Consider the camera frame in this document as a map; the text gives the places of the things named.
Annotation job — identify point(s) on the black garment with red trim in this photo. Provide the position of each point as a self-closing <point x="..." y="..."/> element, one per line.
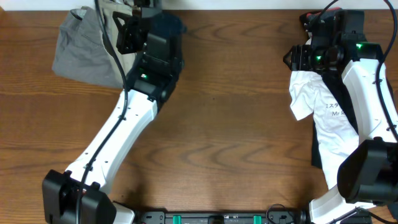
<point x="339" y="92"/>

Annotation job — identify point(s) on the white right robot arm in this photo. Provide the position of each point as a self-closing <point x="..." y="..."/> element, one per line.
<point x="338" y="78"/>

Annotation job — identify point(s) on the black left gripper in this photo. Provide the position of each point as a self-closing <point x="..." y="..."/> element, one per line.
<point x="125" y="33"/>

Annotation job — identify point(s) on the white printed t-shirt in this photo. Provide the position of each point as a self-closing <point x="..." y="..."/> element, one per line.
<point x="336" y="137"/>

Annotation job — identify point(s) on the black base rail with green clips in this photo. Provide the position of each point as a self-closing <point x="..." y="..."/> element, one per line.
<point x="275" y="215"/>

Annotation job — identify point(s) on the olive green shorts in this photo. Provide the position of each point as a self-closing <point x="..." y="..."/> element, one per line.
<point x="126" y="60"/>

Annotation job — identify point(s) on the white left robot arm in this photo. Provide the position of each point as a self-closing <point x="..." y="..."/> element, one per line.
<point x="80" y="193"/>

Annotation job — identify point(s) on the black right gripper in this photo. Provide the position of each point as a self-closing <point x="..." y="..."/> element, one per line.
<point x="301" y="57"/>

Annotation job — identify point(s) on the grey folded shorts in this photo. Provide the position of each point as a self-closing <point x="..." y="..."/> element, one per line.
<point x="80" y="54"/>

